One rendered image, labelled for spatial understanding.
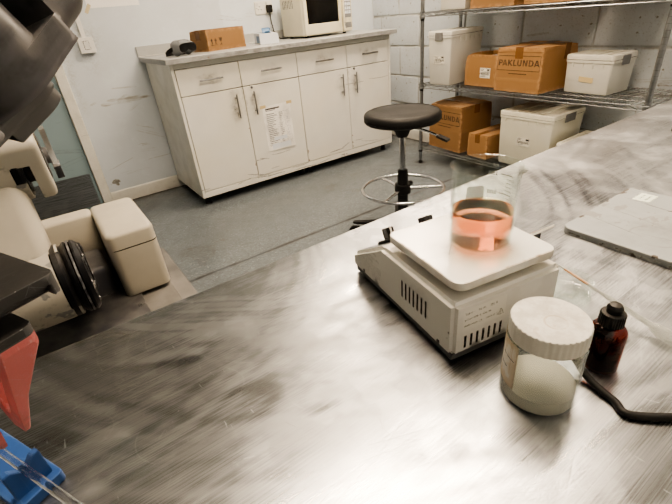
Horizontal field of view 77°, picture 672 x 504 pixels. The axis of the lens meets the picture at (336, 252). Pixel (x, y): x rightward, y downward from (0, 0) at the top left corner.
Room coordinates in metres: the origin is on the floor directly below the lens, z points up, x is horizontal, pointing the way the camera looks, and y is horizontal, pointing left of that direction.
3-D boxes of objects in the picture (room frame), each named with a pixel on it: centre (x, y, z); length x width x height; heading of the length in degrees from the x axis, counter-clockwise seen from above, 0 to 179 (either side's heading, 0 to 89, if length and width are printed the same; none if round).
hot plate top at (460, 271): (0.37, -0.13, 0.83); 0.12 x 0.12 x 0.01; 22
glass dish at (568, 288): (0.38, -0.25, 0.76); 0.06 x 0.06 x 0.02
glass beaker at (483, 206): (0.36, -0.15, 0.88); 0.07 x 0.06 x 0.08; 38
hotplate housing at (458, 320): (0.39, -0.12, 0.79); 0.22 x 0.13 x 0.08; 22
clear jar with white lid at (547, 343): (0.25, -0.16, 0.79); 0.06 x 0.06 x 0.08
